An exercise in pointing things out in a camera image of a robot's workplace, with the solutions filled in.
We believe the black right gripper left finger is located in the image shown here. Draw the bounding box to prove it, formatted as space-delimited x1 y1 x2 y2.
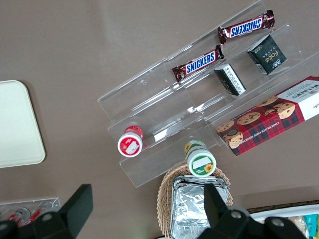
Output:
0 183 94 239

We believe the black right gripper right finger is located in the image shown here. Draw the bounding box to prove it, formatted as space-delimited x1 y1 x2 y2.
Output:
196 183 308 239

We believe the dark brown woven tray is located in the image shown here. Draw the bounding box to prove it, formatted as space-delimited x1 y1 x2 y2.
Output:
246 199 319 214

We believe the red-lidded small cup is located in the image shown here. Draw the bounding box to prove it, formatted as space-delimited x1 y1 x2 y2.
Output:
117 125 145 158

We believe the red cola bottle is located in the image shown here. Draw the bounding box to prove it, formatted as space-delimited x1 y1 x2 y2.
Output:
9 207 32 221
31 208 47 220

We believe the green-lidded sunflower cup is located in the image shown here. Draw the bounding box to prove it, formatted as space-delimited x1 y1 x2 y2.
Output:
183 139 217 178

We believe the clear bag of rice crackers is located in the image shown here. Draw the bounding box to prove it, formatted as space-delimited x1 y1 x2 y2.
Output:
286 215 306 235

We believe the black box with white side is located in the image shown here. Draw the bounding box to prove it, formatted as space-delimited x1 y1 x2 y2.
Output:
213 63 247 97

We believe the light wicker basket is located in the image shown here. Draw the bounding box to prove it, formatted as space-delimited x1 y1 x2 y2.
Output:
156 166 234 239

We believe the Snickers chocolate bar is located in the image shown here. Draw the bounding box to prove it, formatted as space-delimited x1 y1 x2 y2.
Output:
171 44 225 83
217 9 276 46

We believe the aluminium foil container stack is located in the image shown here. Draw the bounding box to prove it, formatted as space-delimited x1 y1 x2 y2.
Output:
170 175 230 239

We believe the beige plastic serving tray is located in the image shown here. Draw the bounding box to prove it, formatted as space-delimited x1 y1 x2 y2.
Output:
0 79 46 169

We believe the clear acrylic stepped display stand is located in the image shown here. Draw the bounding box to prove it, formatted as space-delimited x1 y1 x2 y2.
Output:
97 0 319 189

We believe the teal snack packet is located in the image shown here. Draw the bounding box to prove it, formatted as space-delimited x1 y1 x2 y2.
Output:
304 215 319 238

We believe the black box with gold lettering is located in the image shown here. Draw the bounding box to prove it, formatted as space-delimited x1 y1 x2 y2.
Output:
246 34 288 75

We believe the red tartan Walkers cookie box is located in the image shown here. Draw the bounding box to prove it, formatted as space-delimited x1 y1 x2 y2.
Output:
215 75 319 157

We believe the clear acrylic bottle rack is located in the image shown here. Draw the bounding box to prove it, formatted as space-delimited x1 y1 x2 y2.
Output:
0 197 61 225

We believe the white rectangular snack tray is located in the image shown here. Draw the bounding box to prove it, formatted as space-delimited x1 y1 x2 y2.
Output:
249 203 319 239

